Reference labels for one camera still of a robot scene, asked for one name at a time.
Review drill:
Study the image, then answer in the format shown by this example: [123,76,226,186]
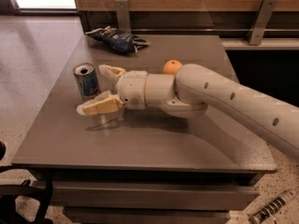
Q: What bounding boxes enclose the metal bracket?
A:
[248,0,278,46]
[116,0,131,32]

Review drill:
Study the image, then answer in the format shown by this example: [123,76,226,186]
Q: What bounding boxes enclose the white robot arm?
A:
[77,63,299,161]

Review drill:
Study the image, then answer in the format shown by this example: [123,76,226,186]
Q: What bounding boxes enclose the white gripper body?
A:
[116,71,148,109]

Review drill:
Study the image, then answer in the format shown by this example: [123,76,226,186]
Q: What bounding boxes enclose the striped tool on floor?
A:
[249,189,298,224]

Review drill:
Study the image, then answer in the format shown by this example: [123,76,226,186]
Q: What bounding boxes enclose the grey table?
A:
[13,35,277,224]

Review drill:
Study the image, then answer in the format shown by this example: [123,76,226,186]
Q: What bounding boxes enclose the orange fruit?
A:
[163,60,182,75]

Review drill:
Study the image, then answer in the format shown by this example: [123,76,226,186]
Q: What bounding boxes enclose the blue chip bag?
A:
[86,26,150,53]

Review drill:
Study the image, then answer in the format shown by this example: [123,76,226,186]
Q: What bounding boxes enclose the right metal bracket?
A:
[248,0,278,46]

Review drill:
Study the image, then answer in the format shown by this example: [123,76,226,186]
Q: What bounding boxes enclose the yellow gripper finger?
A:
[77,91,124,116]
[98,64,126,85]

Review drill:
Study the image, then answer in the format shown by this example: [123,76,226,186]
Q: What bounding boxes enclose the left metal bracket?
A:
[116,0,131,32]

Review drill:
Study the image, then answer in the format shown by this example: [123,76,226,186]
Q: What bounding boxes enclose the Red Bull can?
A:
[73,63,101,102]

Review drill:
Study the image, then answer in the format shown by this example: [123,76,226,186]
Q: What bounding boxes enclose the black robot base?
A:
[0,140,54,224]

